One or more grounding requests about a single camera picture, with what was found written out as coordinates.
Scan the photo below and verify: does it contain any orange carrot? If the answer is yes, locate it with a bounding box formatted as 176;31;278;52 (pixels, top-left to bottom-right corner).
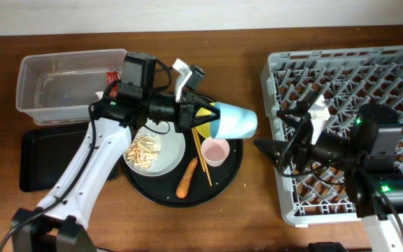
176;157;198;199

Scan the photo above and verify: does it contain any red snack wrapper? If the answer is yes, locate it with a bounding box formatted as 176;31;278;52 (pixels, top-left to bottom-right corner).
106;71;120;97

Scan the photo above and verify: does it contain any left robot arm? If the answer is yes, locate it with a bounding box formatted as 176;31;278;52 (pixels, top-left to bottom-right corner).
0;52;221;251

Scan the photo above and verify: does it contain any clear plastic bin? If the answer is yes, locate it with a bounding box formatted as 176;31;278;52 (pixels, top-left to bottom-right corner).
15;49;127;125

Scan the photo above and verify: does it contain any grey plate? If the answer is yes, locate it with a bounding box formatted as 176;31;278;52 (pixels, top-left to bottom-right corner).
122;119;185;176

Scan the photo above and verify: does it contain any wooden chopstick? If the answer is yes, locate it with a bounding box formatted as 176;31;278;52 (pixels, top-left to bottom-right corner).
192;128;212;186
191;128;206;173

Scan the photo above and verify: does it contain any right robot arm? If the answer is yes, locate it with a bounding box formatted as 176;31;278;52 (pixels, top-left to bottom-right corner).
254;104;403;251

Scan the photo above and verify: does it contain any yellow bowl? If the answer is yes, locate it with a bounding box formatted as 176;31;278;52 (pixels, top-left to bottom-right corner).
192;107;220;139

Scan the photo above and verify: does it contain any blue cup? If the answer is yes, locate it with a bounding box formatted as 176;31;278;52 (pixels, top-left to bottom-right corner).
210;101;257;139

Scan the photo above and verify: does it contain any black rectangular tray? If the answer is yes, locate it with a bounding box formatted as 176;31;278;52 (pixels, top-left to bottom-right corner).
19;121;120;193

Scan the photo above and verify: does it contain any pink cup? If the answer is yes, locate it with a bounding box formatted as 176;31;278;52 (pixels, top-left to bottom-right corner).
201;137;230;167

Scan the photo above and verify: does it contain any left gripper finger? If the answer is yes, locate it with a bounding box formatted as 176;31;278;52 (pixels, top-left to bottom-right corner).
190;113;220;128
189;92;220;114

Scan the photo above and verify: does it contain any round black serving tray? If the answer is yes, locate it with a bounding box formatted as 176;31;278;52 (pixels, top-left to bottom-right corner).
119;133;243;208

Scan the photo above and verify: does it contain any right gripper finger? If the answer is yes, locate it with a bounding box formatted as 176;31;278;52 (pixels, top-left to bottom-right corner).
253;139;282;165
276;108;309;123

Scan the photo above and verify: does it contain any white tissue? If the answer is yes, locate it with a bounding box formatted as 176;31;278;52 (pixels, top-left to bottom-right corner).
95;91;104;100

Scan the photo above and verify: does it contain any food scraps pile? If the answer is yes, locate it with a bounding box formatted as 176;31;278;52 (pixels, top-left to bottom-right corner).
123;134;162;170

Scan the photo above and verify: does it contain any grey dishwasher rack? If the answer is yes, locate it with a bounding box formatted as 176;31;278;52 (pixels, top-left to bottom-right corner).
260;45;403;228

